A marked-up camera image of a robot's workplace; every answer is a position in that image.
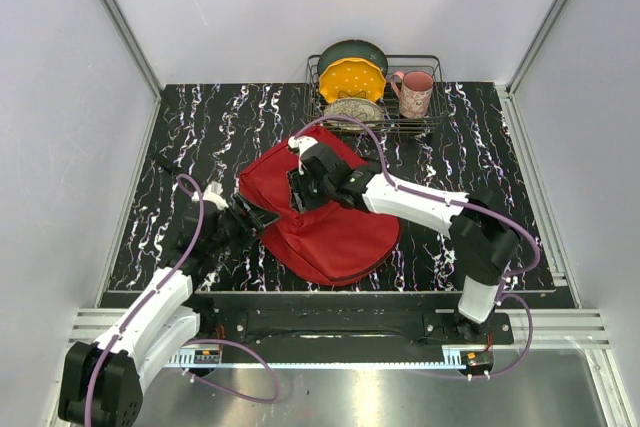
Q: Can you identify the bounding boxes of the dark green plate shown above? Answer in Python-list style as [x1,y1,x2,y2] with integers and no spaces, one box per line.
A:
[317,39,388,76]

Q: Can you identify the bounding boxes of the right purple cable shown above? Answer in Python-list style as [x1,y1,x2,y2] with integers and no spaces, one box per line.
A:
[291,114,543,381]

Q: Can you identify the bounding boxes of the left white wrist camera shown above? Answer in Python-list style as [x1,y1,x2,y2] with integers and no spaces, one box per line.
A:
[191,182,228,212]

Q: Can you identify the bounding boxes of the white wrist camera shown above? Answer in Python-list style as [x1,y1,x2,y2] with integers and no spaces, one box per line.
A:
[191,182,228,212]
[287,135,318,174]

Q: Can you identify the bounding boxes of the yellow dotted plate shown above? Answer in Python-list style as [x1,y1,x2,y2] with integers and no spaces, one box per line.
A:
[318,57,386,103]

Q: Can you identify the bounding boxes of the aluminium frame rail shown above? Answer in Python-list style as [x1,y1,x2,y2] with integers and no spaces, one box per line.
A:
[100,0,163,99]

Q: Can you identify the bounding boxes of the grey patterned small plate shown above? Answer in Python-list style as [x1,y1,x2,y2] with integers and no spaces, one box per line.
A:
[324,97,385,123]

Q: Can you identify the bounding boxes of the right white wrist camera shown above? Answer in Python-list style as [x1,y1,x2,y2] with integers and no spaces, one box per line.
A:
[287,135,318,174]

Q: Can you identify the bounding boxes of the red student backpack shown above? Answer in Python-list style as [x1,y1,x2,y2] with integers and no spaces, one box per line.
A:
[154,125,404,288]

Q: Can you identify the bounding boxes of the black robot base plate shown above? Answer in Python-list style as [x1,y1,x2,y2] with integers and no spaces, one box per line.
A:
[184,292,514,347]

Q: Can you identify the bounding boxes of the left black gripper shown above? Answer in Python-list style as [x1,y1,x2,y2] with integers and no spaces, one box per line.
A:
[206,193,279,254]

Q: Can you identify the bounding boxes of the pink patterned mug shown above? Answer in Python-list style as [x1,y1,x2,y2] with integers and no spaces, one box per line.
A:
[389,71,435,119]

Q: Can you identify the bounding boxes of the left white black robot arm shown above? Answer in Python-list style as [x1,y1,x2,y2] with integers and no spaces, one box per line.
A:
[57,194,279,426]

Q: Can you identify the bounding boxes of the black wire dish rack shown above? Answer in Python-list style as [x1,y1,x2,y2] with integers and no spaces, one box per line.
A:
[304,53,446,131]

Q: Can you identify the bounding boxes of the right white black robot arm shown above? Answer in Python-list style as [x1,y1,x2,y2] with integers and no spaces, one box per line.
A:
[288,136,520,344]

